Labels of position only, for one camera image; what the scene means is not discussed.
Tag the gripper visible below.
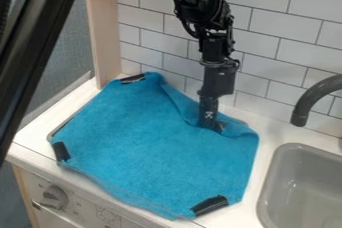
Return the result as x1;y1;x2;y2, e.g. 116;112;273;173
196;57;242;133

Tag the blue cloth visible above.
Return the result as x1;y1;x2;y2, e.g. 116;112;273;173
49;71;261;222

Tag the tap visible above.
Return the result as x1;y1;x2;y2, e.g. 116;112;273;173
288;73;342;128

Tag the toy sink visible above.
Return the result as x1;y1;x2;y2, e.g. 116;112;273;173
256;142;342;228

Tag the wooden post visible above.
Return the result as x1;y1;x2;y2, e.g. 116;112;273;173
82;0;123;90

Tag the black frame bar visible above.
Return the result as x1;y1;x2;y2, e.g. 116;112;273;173
0;0;89;168

